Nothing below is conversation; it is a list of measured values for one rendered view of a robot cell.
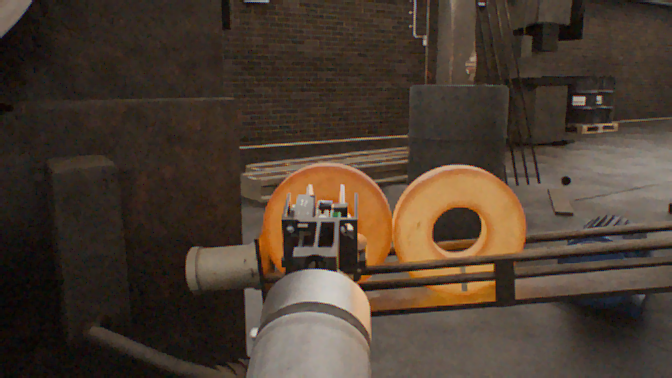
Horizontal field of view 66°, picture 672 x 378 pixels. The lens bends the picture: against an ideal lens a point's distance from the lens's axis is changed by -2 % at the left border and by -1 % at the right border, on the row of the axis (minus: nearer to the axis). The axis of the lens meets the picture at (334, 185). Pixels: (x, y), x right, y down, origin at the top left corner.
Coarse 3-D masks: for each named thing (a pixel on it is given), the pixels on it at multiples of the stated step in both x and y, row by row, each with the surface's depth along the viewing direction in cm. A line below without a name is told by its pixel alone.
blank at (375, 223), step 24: (312, 168) 61; (336, 168) 61; (288, 192) 62; (336, 192) 62; (360, 192) 61; (264, 216) 62; (360, 216) 62; (384, 216) 62; (264, 240) 63; (384, 240) 62
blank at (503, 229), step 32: (416, 192) 61; (448, 192) 60; (480, 192) 60; (512, 192) 60; (416, 224) 61; (512, 224) 61; (416, 256) 62; (448, 256) 63; (448, 288) 63; (480, 288) 63
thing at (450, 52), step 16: (432, 0) 450; (448, 0) 446; (464, 0) 430; (432, 16) 453; (448, 16) 448; (464, 16) 433; (432, 32) 456; (448, 32) 450; (464, 32) 436; (432, 48) 459; (448, 48) 452; (464, 48) 439; (432, 64) 462; (448, 64) 454; (464, 64) 442; (432, 80) 465; (448, 80) 456; (464, 80) 445
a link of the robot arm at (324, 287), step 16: (304, 272) 42; (320, 272) 42; (272, 288) 43; (288, 288) 41; (304, 288) 40; (320, 288) 40; (336, 288) 40; (352, 288) 42; (272, 304) 40; (288, 304) 39; (336, 304) 39; (352, 304) 40; (368, 304) 43; (368, 320) 41; (368, 336) 40
